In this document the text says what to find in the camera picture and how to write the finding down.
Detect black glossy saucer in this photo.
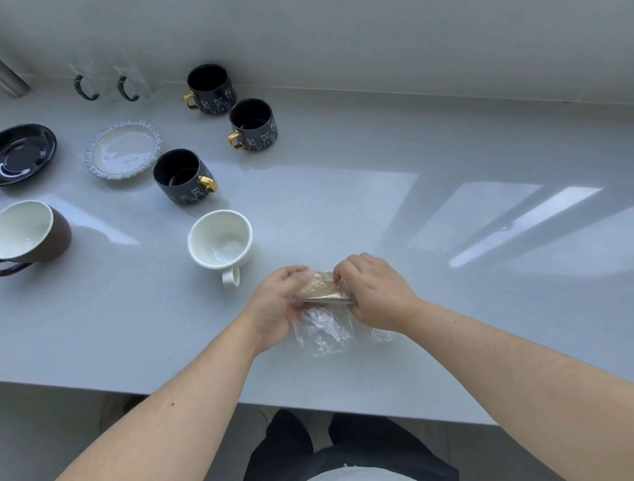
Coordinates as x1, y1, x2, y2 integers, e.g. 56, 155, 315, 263
0, 123, 57, 187

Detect person's white shirt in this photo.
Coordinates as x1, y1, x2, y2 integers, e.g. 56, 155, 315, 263
306, 464, 420, 481

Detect clear glass mug dark handle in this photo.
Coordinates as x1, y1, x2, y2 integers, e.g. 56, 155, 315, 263
111, 62, 164, 104
67, 60, 116, 104

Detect brown cup with white inside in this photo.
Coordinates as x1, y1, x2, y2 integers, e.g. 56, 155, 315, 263
0, 200, 73, 278

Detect person's left forearm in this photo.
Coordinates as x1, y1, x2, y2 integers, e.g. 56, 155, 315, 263
56, 311, 270, 481

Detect grey metal cylinder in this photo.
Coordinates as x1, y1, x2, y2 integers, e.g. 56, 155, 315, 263
0, 58, 31, 98

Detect clear plastic bag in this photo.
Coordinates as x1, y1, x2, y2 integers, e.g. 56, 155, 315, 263
292, 270, 397, 357

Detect person's right hand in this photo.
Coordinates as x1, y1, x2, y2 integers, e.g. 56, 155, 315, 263
332, 252, 423, 334

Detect black mug with gold handle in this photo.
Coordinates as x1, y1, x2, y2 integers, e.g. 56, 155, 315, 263
153, 149, 219, 208
227, 98, 279, 153
183, 63, 237, 117

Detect person's black trousers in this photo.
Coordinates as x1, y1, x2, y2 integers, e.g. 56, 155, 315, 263
243, 409, 460, 481

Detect person's right forearm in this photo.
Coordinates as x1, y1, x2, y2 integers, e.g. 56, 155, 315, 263
396, 297, 634, 481

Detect white saucer with blue rim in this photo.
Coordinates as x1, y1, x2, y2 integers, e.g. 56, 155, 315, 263
84, 118, 163, 181

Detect person's left hand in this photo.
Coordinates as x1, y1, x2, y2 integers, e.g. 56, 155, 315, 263
243, 265, 311, 354

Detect white ceramic cup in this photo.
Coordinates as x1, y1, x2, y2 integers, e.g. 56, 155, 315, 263
187, 209, 254, 290

